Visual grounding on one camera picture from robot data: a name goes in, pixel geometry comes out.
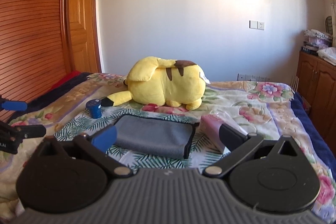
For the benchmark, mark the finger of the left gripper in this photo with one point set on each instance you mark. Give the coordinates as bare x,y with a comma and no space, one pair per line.
32,131
11,105

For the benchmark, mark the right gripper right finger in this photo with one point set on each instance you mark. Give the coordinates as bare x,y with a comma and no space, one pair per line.
242,147

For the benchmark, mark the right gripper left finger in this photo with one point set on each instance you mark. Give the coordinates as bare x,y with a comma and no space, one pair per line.
94,148

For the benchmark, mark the purple and grey towel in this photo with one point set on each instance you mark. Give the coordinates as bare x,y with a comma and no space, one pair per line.
160,137

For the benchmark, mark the leaf pattern cloth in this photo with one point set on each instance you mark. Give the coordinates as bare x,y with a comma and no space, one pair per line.
202,153

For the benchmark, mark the purple tissue pack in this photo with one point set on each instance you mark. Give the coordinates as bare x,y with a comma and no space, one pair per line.
210,125

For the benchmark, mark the blue cup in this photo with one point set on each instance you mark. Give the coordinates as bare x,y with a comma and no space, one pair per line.
94,108

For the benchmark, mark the floral bed blanket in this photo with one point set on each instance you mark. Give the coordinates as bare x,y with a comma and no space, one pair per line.
268,109

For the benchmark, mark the wooden slatted headboard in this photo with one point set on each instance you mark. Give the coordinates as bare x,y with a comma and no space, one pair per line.
34,54

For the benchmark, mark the dark blue red blanket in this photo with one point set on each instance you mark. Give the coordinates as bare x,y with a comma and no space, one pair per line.
47,92

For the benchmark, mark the yellow plush toy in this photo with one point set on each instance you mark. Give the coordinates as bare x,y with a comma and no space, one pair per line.
153,80

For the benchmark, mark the wooden cabinet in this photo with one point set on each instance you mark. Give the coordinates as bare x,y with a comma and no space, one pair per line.
316,83

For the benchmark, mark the wooden door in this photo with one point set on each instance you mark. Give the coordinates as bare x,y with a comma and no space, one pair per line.
82,41

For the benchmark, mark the white plastic bag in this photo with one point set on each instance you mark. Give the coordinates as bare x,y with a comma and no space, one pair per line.
328,54

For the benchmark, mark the stack of folded linens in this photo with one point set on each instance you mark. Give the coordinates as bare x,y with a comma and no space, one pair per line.
315,40

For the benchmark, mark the white wall outlet strip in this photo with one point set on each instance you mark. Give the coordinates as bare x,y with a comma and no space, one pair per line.
242,77

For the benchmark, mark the white wall switch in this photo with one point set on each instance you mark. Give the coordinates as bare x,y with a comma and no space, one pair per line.
256,25

